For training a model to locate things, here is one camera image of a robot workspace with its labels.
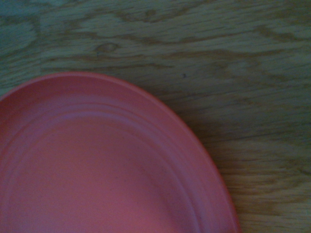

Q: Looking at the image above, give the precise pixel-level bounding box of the red plastic plate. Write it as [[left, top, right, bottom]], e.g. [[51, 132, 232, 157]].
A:
[[0, 71, 242, 233]]

